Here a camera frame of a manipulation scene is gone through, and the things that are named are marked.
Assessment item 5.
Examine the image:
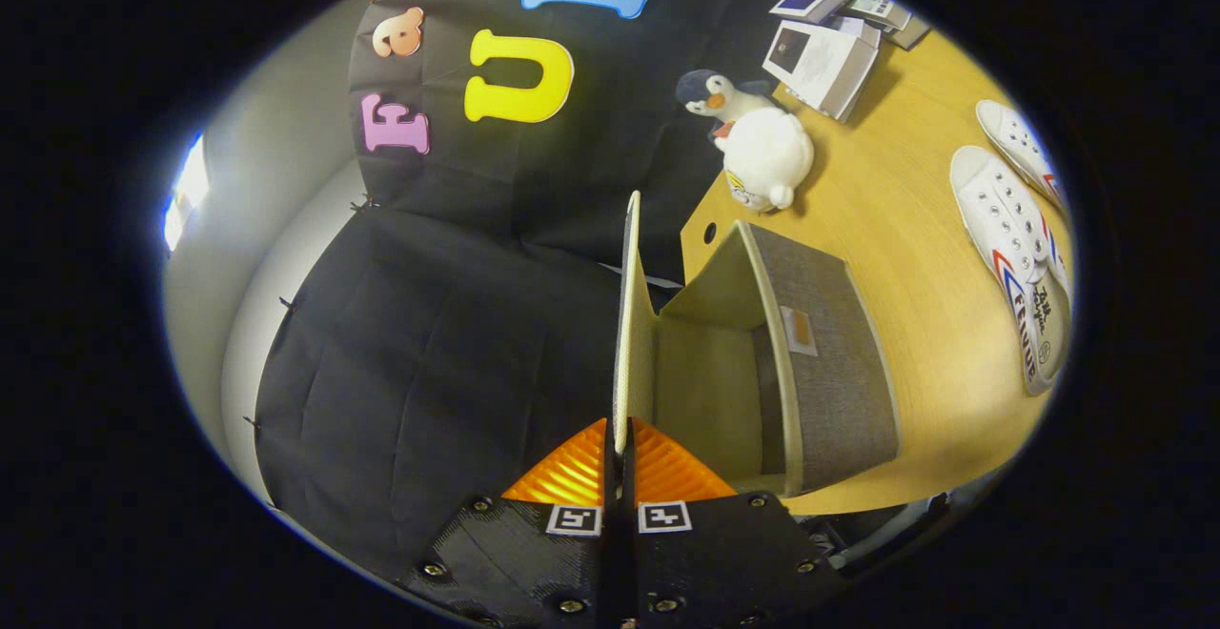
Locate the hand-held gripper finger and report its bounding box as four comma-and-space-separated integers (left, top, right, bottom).
396, 417, 620, 629
621, 417, 849, 629

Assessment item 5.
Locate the grey fabric storage box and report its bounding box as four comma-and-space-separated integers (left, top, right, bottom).
610, 191, 902, 498

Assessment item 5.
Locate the white striped shoe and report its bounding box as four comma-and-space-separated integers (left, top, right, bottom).
975, 99, 1066, 213
949, 144, 1075, 397

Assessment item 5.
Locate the black backdrop cloth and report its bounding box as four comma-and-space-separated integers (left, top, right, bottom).
253, 0, 811, 582

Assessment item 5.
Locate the white round plush toy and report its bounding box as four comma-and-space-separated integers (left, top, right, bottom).
713, 107, 816, 213

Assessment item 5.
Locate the penguin plush toy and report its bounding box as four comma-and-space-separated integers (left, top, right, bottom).
675, 70, 778, 139

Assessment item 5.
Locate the white book with portrait cover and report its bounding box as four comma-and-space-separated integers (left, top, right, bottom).
762, 19, 881, 123

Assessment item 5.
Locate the large ceiling light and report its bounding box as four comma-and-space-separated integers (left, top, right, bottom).
162, 132, 211, 254

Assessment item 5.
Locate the dark thick book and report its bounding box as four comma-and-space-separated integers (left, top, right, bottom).
886, 14, 931, 51

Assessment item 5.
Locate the book with pale green cover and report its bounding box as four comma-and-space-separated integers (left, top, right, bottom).
844, 0, 912, 32

